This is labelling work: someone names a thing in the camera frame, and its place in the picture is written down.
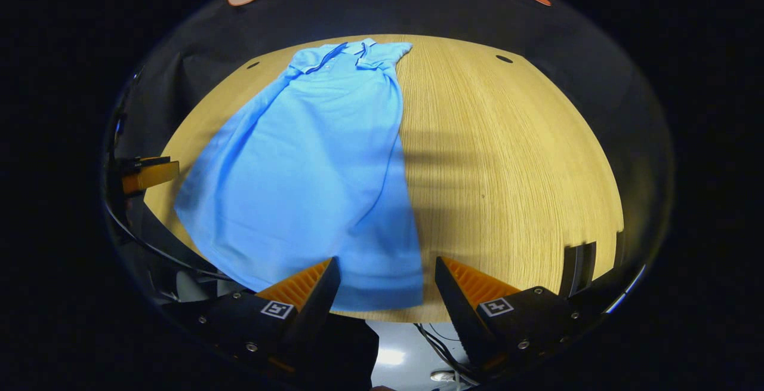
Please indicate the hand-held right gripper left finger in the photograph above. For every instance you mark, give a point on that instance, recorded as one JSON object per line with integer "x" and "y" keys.
{"x": 313, "y": 307}

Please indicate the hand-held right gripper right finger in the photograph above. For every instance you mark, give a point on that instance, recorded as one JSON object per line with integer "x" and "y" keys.
{"x": 459, "y": 313}

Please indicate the dark upright panel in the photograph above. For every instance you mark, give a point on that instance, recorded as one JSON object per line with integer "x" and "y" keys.
{"x": 579, "y": 268}

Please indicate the light blue T-shirt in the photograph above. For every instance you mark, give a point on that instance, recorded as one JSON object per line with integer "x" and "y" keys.
{"x": 310, "y": 158}

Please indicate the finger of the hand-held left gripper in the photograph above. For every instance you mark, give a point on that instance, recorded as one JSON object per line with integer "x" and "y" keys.
{"x": 152, "y": 175}

